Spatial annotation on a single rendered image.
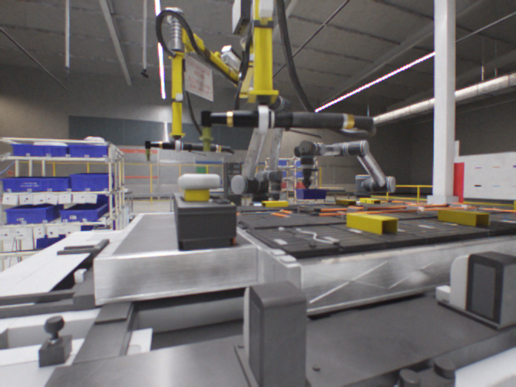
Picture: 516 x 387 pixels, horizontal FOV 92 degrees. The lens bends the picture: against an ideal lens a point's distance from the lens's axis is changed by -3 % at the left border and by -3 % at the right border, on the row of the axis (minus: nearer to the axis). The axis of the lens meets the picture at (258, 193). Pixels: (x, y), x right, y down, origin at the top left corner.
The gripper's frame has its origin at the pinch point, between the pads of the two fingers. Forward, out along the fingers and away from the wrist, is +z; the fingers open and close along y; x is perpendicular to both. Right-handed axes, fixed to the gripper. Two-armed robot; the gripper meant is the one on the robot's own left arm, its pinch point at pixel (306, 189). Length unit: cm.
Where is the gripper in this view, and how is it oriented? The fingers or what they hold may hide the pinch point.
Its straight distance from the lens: 216.3
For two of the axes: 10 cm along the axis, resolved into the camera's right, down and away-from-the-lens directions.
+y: 3.2, 0.4, -9.5
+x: 9.5, -0.1, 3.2
